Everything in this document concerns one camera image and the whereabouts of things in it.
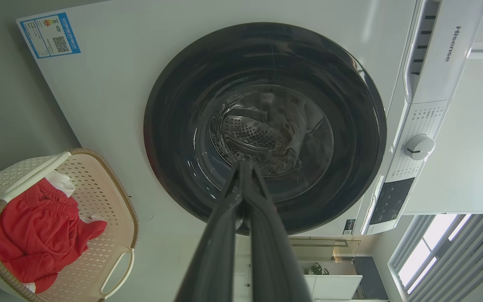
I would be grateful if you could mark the red garment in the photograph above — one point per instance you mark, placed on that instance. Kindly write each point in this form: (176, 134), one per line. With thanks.
(36, 235)

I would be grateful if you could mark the bright window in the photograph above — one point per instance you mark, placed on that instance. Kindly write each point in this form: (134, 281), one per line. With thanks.
(417, 256)

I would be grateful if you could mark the green potted plant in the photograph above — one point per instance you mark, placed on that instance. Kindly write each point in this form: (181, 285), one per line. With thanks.
(316, 269)

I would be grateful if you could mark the white low cabinet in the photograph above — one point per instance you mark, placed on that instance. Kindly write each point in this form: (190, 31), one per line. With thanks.
(336, 287)

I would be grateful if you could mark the blue energy label sticker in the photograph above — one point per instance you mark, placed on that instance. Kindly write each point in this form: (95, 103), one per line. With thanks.
(48, 35)

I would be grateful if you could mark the small black sticker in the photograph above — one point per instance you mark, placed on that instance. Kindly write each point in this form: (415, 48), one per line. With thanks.
(349, 227)

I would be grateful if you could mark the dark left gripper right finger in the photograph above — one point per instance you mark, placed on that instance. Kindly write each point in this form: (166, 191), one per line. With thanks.
(271, 260)

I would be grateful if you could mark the cream perforated laundry basket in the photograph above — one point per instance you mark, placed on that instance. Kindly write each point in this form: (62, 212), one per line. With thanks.
(94, 184)

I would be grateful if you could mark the white detergent drawer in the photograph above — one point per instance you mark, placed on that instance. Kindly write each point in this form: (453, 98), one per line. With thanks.
(447, 75)

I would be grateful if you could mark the black washer display panel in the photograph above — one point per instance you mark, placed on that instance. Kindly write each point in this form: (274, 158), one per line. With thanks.
(391, 201)

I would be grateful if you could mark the white front-load washing machine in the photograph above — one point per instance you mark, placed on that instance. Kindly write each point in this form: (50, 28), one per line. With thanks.
(111, 84)

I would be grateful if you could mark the black round washer door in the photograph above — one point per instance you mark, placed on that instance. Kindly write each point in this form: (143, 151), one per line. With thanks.
(174, 126)

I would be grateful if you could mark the white washer control knob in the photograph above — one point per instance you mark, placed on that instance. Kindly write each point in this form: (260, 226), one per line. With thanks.
(419, 147)

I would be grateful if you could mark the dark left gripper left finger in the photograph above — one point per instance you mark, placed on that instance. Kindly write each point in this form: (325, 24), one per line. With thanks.
(220, 243)

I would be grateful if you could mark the white garment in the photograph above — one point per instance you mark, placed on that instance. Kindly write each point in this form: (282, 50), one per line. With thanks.
(62, 182)

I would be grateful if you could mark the dark grey cabinet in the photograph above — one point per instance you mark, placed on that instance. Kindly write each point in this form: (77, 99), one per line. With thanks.
(369, 279)

